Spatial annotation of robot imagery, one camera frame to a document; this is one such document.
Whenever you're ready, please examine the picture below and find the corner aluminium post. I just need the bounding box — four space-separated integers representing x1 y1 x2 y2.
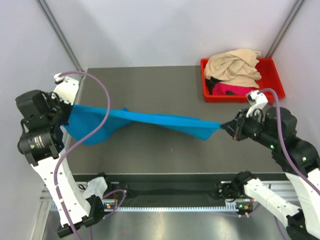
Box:
35 0 84 72
265 0 306 58

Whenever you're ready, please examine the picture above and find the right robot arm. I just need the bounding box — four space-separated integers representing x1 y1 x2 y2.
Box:
220 107 320 240

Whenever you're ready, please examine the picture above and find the beige t-shirt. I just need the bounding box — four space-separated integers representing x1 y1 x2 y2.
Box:
204 48 262 89

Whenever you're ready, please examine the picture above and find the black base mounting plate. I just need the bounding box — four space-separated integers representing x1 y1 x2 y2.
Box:
72 173 291 208

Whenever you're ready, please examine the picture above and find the pink t-shirt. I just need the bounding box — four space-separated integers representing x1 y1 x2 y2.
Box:
212 83 255 96

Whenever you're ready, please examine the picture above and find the right corner aluminium post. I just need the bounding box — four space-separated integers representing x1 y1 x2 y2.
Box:
265 0 306 58

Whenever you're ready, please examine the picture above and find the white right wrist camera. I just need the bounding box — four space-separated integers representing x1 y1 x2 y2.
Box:
246 90 268 118

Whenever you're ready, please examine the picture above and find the blue t-shirt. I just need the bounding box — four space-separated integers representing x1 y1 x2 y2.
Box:
65 105 221 145

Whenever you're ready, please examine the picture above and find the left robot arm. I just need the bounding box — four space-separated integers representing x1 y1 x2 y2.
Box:
15 72 114 238

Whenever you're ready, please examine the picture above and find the black t-shirt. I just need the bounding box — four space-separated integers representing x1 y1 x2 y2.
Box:
205 77 221 95

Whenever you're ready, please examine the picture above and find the white slotted cable duct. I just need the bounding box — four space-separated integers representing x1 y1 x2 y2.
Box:
116 202 254 213

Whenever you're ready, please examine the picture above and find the red plastic bin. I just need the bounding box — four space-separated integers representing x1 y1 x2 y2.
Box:
200 58 286 103

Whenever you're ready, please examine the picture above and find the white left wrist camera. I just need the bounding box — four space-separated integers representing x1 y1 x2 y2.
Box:
53 73 65 85

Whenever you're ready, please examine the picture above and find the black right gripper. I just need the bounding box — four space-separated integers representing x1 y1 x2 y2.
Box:
220 106 277 148

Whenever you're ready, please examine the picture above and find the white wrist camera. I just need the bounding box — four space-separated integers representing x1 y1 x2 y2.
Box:
53 73 65 85
246 90 268 118

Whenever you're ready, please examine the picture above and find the left corner aluminium post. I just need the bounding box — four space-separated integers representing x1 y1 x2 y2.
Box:
35 0 84 72

